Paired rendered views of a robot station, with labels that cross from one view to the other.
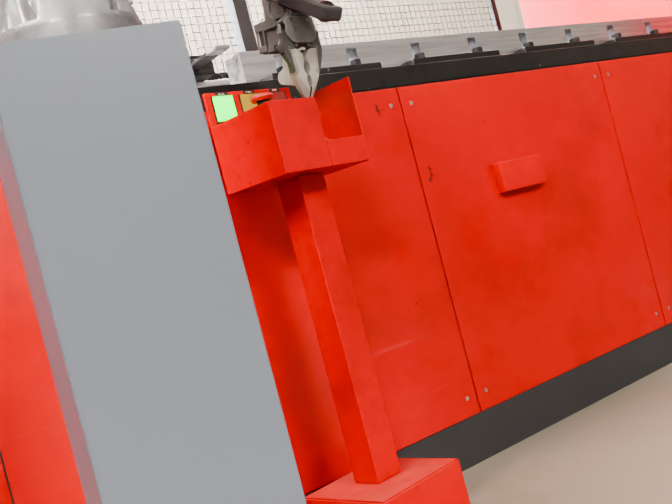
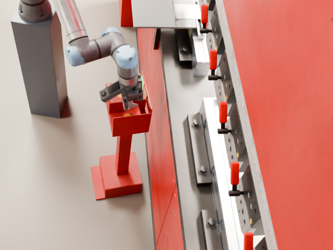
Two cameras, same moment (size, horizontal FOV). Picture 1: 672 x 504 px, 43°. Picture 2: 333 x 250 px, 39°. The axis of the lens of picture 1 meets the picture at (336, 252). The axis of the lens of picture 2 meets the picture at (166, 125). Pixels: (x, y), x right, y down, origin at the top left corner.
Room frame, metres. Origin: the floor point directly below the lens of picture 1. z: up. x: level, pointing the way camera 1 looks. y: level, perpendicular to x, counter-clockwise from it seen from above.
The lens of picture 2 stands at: (2.06, -0.99, 2.44)
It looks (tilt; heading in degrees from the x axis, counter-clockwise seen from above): 57 degrees down; 110
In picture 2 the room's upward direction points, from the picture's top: 13 degrees clockwise
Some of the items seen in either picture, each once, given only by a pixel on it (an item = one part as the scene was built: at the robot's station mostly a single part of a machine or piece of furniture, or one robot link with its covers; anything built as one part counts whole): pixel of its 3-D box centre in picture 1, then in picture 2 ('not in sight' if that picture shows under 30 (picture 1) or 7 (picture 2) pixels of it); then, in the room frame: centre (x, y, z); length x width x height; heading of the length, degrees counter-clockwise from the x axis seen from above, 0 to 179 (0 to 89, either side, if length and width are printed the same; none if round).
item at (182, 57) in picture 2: not in sight; (181, 36); (1.54, 0.38, 0.89); 0.30 x 0.05 x 0.03; 126
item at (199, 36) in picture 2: not in sight; (197, 19); (1.58, 0.43, 0.99); 0.20 x 0.03 x 0.03; 126
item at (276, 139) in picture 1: (286, 127); (127, 104); (1.50, 0.03, 0.75); 0.20 x 0.16 x 0.18; 134
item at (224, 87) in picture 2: not in sight; (234, 84); (1.90, -0.01, 1.26); 0.15 x 0.09 x 0.17; 126
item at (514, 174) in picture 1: (519, 173); not in sight; (2.04, -0.47, 0.59); 0.15 x 0.02 x 0.07; 126
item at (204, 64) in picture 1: (194, 62); not in sight; (1.94, 0.20, 1.01); 0.26 x 0.12 x 0.05; 36
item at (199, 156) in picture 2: (323, 77); (198, 148); (1.87, -0.07, 0.89); 0.30 x 0.05 x 0.03; 126
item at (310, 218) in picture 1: (339, 327); (123, 145); (1.50, 0.03, 0.39); 0.06 x 0.06 x 0.54; 44
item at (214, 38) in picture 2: not in sight; (224, 36); (1.78, 0.15, 1.26); 0.15 x 0.09 x 0.17; 126
